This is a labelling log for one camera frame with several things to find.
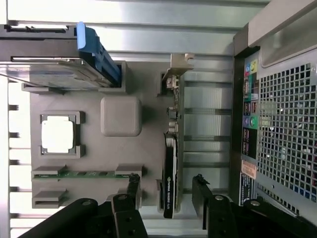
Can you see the green RAM stick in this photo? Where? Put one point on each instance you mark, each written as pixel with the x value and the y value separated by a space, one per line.
pixel 86 174

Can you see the silver CPU chip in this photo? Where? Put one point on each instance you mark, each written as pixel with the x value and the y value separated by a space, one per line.
pixel 58 134

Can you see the grey metal PC case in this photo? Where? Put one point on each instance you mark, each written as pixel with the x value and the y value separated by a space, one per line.
pixel 252 24

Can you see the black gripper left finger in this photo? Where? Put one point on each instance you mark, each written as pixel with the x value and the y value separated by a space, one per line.
pixel 123 218

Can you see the hard disk with blue carrier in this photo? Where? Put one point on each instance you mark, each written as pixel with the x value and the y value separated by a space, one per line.
pixel 62 74

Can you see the pink warning sticker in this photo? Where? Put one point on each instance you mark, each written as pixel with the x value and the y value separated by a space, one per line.
pixel 248 168

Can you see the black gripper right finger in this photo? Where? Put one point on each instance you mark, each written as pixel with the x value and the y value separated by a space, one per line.
pixel 218 218

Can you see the grey plastic parts rack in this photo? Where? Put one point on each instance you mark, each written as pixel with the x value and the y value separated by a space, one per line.
pixel 148 136

